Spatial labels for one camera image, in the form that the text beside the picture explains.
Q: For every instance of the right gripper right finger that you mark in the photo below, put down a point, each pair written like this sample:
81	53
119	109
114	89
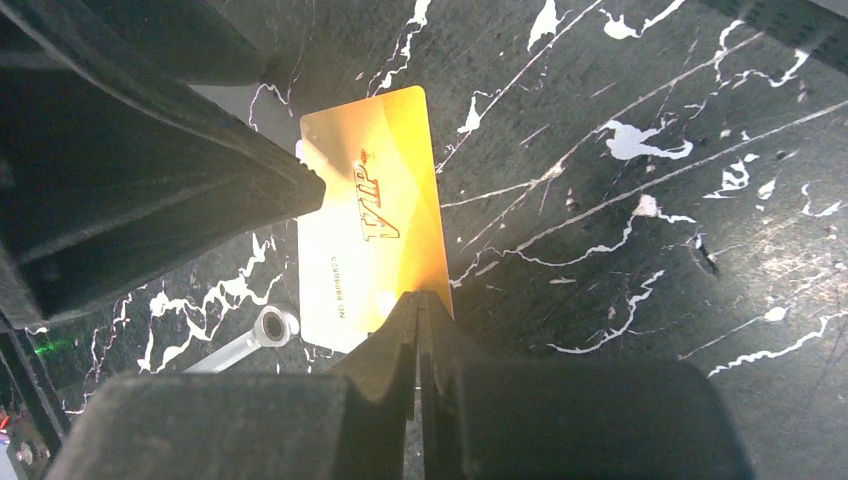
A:
512	418

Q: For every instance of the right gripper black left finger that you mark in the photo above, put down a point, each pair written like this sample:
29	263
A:
346	423

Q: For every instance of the orange credit card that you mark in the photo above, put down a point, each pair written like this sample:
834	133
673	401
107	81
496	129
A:
378	233

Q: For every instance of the metal wrench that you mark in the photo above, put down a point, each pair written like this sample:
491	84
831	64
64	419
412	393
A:
274	327

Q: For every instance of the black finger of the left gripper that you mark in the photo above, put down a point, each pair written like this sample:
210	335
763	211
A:
114	169

